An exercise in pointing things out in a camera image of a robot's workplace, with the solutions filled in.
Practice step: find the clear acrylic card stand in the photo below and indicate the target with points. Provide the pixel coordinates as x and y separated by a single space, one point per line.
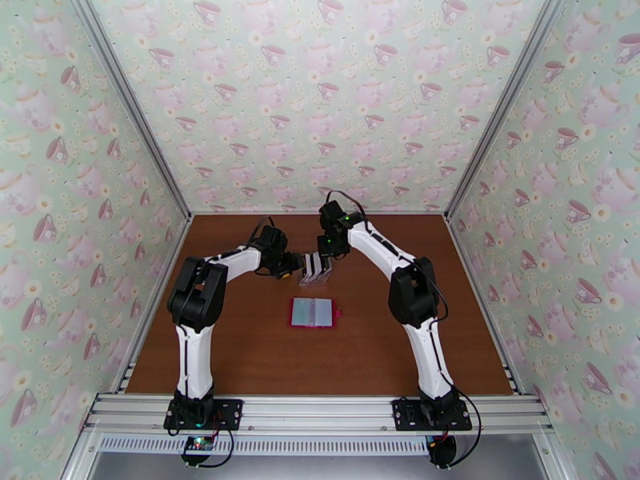
315 282

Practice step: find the red leather card holder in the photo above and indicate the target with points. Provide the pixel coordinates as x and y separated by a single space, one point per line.
333 321

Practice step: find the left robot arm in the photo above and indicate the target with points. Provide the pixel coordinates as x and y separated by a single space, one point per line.
197 293

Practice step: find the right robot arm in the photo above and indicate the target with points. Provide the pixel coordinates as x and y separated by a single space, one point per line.
415 293

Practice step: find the black VIP card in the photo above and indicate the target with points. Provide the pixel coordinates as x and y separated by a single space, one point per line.
317 263
309 265

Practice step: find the black card with gold chip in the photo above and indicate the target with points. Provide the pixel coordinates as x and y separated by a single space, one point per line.
304 266

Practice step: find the small circuit board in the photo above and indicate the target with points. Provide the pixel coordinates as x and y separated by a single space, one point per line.
197 443

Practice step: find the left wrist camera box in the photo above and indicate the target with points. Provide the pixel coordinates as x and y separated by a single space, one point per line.
273 237

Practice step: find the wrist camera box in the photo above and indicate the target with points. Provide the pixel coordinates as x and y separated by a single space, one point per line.
331 213
273 237

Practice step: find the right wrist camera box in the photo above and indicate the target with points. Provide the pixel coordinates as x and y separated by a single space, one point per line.
331 213

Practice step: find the thin aluminium wall rail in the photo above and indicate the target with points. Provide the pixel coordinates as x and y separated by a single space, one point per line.
280 213

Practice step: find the aluminium side rail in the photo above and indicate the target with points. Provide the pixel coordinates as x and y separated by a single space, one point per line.
462 253
173 258

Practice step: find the wide aluminium frame rail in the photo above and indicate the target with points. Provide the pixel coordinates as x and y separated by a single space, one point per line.
320 413

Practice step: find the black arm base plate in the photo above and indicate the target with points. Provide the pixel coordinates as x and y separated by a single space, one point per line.
405 413
227 412

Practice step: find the aluminium corner post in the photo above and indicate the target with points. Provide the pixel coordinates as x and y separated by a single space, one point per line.
129 101
508 101

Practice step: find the aluminium frame leg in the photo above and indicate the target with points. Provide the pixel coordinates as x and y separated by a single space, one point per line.
552 456
80 453

